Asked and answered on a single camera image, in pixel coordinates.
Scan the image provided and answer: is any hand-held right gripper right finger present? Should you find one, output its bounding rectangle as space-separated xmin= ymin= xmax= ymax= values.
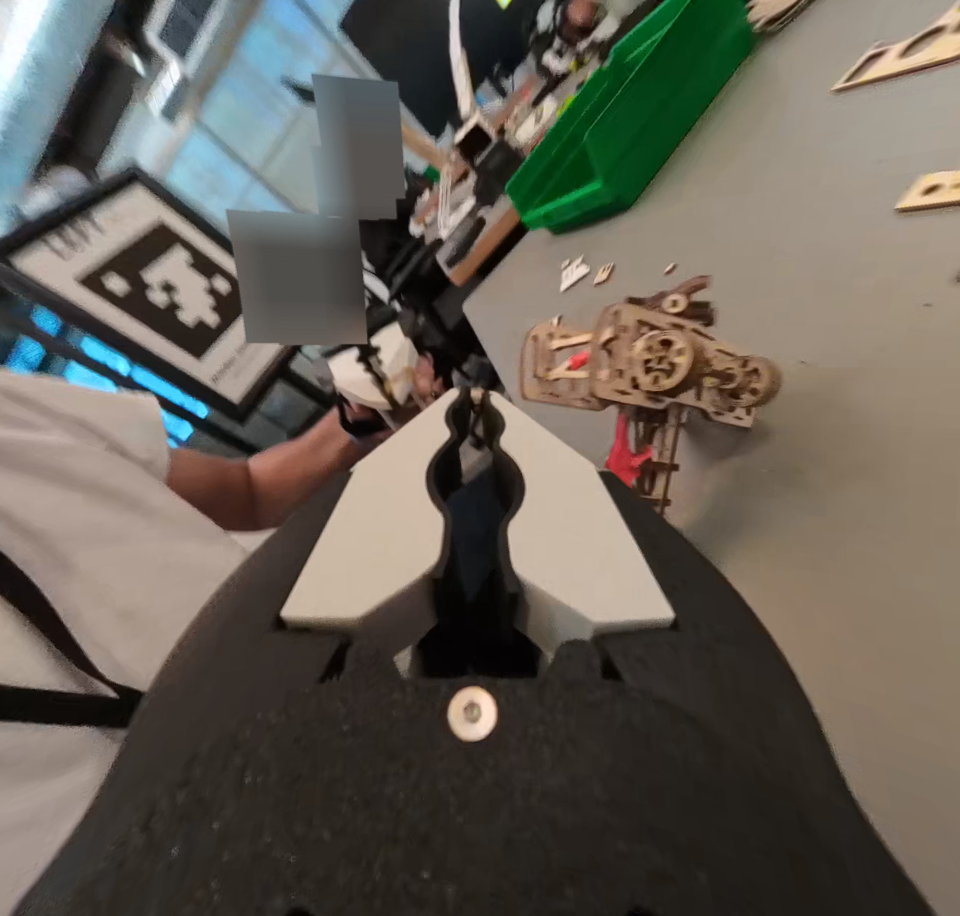
xmin=478 ymin=387 xmax=676 ymax=662

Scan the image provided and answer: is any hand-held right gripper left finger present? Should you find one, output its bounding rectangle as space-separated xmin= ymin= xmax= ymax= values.
xmin=279 ymin=387 xmax=472 ymax=673

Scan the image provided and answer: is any person's left forearm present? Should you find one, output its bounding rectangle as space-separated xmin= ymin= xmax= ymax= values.
xmin=166 ymin=414 xmax=354 ymax=533

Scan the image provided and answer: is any grey desk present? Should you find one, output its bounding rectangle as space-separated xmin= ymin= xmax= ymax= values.
xmin=461 ymin=0 xmax=960 ymax=916

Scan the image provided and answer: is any person's left hand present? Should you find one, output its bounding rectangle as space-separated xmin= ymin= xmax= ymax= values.
xmin=318 ymin=354 xmax=455 ymax=475

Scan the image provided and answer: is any red plastic part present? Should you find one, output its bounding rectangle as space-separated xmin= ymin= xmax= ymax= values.
xmin=606 ymin=412 xmax=654 ymax=488

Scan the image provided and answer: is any cluttered wooden table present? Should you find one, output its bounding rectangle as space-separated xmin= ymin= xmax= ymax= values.
xmin=401 ymin=106 xmax=526 ymax=287

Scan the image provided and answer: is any wooden mechanical model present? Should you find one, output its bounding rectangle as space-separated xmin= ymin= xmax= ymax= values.
xmin=519 ymin=275 xmax=783 ymax=516

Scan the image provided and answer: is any framed black white tag poster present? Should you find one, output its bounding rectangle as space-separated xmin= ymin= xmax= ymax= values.
xmin=0 ymin=166 xmax=301 ymax=426

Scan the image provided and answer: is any person's white shirt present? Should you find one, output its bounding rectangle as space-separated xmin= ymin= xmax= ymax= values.
xmin=0 ymin=369 xmax=279 ymax=916

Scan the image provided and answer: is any black board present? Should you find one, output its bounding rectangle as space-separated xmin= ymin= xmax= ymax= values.
xmin=339 ymin=0 xmax=556 ymax=137

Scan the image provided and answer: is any green plastic bin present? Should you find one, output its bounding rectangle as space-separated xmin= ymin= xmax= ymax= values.
xmin=504 ymin=0 xmax=759 ymax=236

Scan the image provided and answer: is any wooden cutout sheet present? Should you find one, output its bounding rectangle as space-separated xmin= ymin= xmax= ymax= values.
xmin=894 ymin=170 xmax=960 ymax=214
xmin=831 ymin=20 xmax=960 ymax=94

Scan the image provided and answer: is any black shoulder strap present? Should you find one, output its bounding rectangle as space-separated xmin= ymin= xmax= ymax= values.
xmin=0 ymin=552 xmax=144 ymax=730

